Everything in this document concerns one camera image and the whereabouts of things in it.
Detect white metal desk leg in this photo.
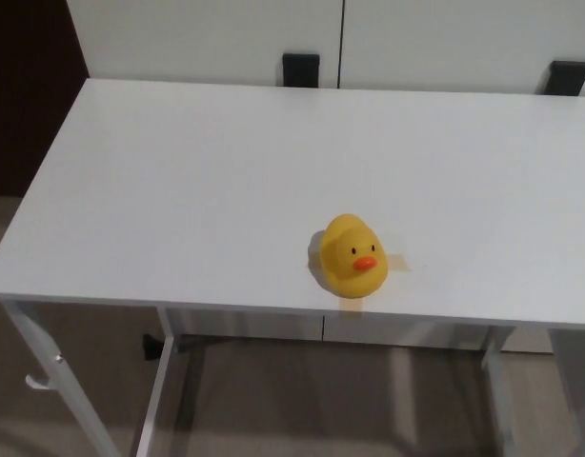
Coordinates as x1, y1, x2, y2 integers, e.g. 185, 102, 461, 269
133, 308, 183, 457
546, 327, 585, 457
479, 325, 518, 457

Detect left black wall bracket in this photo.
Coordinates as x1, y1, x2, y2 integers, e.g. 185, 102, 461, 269
281, 52, 321, 89

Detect short beige masking tape strip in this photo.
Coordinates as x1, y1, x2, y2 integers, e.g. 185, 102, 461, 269
305, 252, 414, 276

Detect white desk leg with hook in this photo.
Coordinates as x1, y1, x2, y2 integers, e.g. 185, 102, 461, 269
0, 301, 123, 457

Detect yellow rubber duck toy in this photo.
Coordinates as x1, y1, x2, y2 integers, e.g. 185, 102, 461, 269
318, 212, 390, 301

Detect black wall bracket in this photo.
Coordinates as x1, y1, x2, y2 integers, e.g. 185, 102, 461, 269
546, 59, 585, 98
281, 52, 321, 89

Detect right black wall bracket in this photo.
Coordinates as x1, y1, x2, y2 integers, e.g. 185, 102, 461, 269
546, 59, 585, 98

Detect dark brown wall panel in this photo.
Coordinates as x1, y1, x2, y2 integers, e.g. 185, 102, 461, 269
0, 0, 91, 197

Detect black desk foot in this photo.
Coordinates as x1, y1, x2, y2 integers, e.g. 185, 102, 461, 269
141, 333, 165, 362

